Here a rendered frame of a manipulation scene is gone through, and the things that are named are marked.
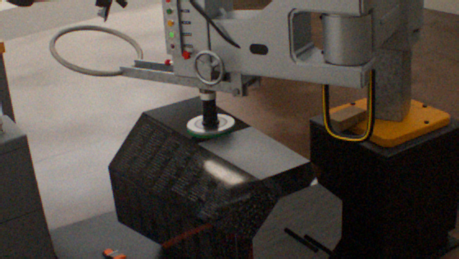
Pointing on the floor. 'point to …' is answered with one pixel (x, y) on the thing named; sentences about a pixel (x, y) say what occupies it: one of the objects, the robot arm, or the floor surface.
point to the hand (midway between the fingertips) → (106, 20)
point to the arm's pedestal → (20, 200)
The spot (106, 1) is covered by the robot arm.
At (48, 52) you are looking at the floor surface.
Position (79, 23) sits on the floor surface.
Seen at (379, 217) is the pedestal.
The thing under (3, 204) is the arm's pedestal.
